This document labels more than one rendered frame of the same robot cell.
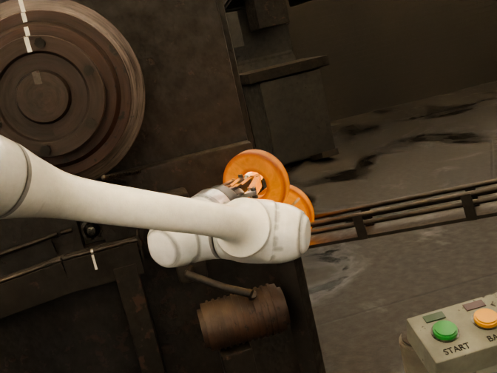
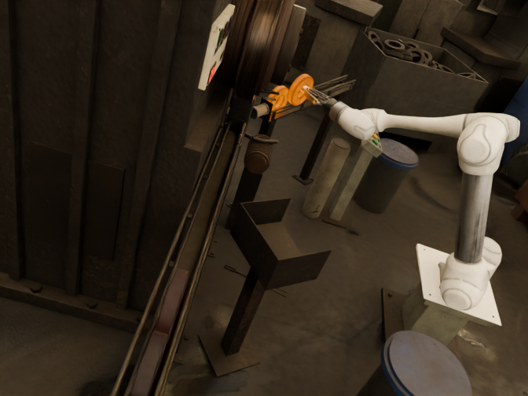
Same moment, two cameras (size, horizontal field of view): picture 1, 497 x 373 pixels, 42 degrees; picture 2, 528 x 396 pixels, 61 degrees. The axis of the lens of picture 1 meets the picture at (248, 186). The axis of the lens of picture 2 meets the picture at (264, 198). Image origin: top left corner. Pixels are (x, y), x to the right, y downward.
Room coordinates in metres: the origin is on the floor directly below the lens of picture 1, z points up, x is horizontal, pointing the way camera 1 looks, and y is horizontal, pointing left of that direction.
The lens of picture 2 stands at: (1.38, 2.05, 1.58)
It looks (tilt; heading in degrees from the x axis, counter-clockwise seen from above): 35 degrees down; 272
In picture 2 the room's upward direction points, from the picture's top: 20 degrees clockwise
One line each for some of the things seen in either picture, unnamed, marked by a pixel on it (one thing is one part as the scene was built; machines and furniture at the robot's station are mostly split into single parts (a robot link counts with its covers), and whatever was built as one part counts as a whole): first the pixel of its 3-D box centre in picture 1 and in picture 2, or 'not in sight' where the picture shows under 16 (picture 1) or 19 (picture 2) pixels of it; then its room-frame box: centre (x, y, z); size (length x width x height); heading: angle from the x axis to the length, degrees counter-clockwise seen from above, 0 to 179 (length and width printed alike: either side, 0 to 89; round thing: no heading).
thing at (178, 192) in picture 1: (183, 234); (238, 115); (1.69, 0.20, 0.68); 0.11 x 0.08 x 0.24; 8
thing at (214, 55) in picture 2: not in sight; (218, 45); (1.71, 0.78, 1.15); 0.26 x 0.02 x 0.18; 98
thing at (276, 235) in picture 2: not in sight; (254, 298); (1.33, 0.90, 0.36); 0.26 x 0.20 x 0.72; 133
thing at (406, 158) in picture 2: not in sight; (382, 177); (0.78, -0.68, 0.22); 0.32 x 0.32 x 0.43
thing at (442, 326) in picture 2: not in sight; (434, 311); (0.47, 0.35, 0.16); 0.40 x 0.40 x 0.31; 3
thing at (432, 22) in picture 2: not in sight; (428, 41); (0.38, -3.88, 0.55); 1.10 x 0.53 x 1.10; 118
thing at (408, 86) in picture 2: not in sight; (400, 88); (0.70, -2.17, 0.39); 1.03 x 0.83 x 0.77; 23
